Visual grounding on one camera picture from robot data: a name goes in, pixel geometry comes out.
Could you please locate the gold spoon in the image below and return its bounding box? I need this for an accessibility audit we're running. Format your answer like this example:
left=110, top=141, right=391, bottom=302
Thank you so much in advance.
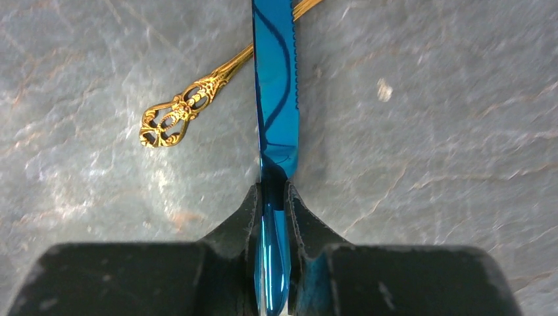
left=139, top=1, right=317, bottom=153

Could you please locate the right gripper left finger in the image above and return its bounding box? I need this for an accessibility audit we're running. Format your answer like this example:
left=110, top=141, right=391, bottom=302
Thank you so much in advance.
left=7, top=184, right=261, bottom=315

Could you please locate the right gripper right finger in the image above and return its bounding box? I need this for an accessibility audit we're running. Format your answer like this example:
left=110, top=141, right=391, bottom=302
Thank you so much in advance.
left=284, top=183, right=522, bottom=315

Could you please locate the blue handled utensil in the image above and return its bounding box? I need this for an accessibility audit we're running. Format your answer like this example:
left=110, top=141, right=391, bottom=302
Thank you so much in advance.
left=251, top=1, right=299, bottom=315

